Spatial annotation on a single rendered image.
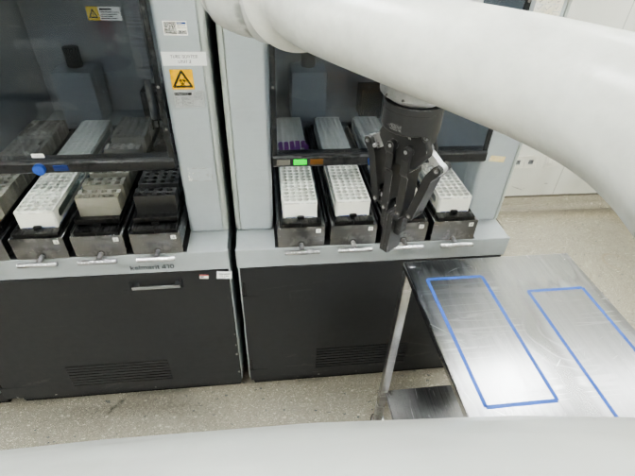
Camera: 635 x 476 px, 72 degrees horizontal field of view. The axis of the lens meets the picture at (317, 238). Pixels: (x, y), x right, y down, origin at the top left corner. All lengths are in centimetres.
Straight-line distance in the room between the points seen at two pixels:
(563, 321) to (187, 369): 121
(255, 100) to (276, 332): 78
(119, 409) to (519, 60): 182
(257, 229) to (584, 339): 89
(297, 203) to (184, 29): 51
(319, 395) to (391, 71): 163
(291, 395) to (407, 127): 143
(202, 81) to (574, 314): 102
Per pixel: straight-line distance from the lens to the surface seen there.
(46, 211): 136
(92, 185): 140
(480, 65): 25
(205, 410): 183
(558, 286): 121
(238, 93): 115
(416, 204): 61
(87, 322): 157
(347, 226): 126
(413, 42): 27
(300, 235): 125
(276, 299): 142
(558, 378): 101
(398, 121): 55
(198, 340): 157
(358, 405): 182
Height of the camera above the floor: 154
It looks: 38 degrees down
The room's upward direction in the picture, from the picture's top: 2 degrees clockwise
